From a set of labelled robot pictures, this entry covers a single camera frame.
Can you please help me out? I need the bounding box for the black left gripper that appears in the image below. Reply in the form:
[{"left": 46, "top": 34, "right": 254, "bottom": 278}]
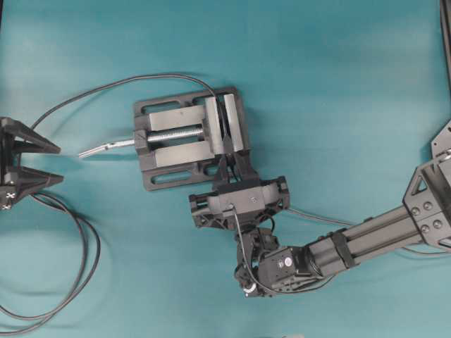
[{"left": 1, "top": 118, "right": 63, "bottom": 211}]

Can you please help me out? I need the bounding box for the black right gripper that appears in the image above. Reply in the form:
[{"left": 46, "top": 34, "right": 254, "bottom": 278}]
[{"left": 189, "top": 150, "right": 290, "bottom": 231}]

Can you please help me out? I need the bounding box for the black USB cable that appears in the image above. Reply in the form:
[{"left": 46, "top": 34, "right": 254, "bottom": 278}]
[{"left": 0, "top": 73, "right": 218, "bottom": 325}]

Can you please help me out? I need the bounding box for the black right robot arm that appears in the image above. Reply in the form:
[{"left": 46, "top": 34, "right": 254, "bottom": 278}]
[{"left": 190, "top": 126, "right": 450, "bottom": 297}]

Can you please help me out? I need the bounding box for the black metal bench vise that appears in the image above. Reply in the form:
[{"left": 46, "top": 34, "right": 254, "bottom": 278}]
[{"left": 133, "top": 87, "right": 250, "bottom": 191}]

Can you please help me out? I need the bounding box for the silver vise handle rod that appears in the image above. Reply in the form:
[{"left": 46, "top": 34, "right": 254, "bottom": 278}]
[{"left": 78, "top": 139, "right": 135, "bottom": 158}]

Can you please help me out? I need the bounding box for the black frame rail right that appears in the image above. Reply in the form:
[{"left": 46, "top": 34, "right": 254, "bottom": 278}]
[{"left": 439, "top": 0, "right": 451, "bottom": 82}]

